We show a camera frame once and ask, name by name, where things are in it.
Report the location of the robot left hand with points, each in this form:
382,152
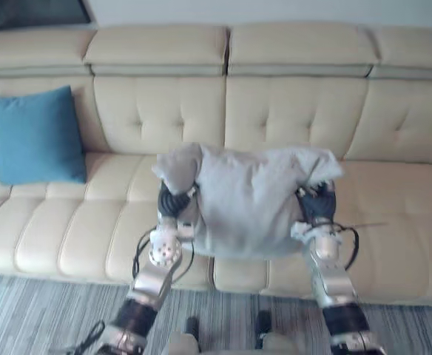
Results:
171,205

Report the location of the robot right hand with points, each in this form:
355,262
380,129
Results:
317,205

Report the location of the grey square cushion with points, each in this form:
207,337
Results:
245,199

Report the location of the robot right silver arm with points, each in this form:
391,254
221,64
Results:
334,288

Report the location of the robot left silver arm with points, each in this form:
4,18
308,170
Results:
153,281

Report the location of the beige leather sofa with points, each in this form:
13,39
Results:
282,111

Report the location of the robot left dark foot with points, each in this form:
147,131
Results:
192,325

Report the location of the robot dark foot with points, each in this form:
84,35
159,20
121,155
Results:
192,325
263,322

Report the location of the robot right dark foot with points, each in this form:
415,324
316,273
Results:
263,322

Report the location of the robot silver body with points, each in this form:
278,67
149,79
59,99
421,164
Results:
231,344

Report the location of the blue square cushion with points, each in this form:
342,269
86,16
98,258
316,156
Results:
34,137

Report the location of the grey striped rug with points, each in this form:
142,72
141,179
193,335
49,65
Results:
46,314

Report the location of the dark framed panel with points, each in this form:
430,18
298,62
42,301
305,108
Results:
27,13

